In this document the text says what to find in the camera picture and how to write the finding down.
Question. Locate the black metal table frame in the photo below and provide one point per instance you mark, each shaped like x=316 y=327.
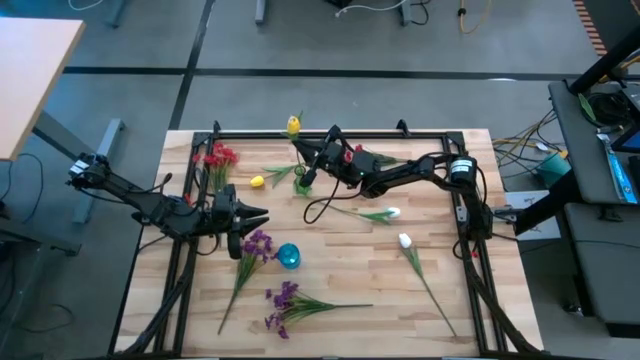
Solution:
x=425 y=135

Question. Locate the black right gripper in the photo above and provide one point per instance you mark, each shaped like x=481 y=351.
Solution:
x=336 y=159

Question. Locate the dark desk foot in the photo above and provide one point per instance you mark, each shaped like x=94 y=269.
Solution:
x=50 y=242

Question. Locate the black slanted table leg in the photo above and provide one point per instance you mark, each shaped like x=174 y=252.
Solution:
x=545 y=205

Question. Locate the white artificial tulip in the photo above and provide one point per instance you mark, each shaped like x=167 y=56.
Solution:
x=393 y=212
x=405 y=241

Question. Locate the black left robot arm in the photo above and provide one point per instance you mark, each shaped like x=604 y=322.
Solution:
x=150 y=205

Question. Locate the green glass vase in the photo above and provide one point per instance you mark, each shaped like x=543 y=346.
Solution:
x=301 y=189

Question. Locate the green leaf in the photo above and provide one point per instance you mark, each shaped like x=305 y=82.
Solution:
x=585 y=107

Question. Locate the yellow artificial tulip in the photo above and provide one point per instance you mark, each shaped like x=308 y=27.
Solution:
x=257 y=181
x=293 y=125

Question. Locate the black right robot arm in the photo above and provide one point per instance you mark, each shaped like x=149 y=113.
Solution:
x=425 y=170

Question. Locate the purple artificial flower bunch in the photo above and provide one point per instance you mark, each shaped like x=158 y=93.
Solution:
x=285 y=300
x=257 y=241

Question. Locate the light wooden desk top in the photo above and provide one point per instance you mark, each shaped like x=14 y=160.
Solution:
x=30 y=75

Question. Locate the teal cup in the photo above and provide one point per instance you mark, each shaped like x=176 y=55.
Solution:
x=552 y=170

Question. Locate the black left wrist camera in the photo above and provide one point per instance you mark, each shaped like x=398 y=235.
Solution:
x=234 y=246

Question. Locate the black diagonal post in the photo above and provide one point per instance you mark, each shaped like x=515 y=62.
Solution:
x=605 y=60

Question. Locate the blue glass vase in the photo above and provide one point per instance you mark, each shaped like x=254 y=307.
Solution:
x=289 y=256

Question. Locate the grey side table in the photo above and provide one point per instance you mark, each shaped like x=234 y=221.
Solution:
x=575 y=150

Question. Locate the white paper sheet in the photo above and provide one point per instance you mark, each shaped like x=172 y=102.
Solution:
x=532 y=215

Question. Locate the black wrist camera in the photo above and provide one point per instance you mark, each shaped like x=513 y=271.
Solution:
x=308 y=178
x=234 y=246

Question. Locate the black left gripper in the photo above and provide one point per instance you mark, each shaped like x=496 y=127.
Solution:
x=224 y=210

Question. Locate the grey metal table leg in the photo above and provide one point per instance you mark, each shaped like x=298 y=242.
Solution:
x=260 y=12
x=116 y=12
x=405 y=12

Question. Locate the grey metal desk leg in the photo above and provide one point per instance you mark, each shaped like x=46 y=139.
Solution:
x=60 y=137

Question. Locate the dark tablet screen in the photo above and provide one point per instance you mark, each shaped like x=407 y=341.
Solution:
x=629 y=141

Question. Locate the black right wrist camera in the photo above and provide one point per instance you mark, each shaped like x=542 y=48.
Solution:
x=308 y=178

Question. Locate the blue flat strip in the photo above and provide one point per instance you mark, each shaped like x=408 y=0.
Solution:
x=617 y=170

